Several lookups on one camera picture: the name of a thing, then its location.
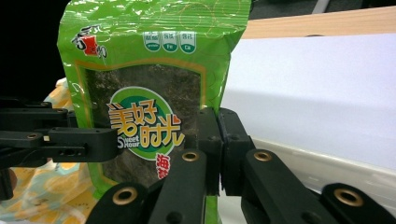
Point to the green seaweed snack packet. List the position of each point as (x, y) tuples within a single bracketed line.
[(149, 62)]

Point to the wooden table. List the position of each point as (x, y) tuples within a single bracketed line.
[(311, 23)]

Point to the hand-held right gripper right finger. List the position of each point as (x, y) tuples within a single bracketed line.
[(264, 186)]

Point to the white plastic tray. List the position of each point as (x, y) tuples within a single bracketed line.
[(311, 174)]

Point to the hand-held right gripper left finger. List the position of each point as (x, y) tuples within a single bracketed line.
[(190, 180)]

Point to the white table leg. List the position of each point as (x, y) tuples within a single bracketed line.
[(320, 5)]

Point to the orange fruit print cloth bag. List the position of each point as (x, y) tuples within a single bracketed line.
[(46, 193)]

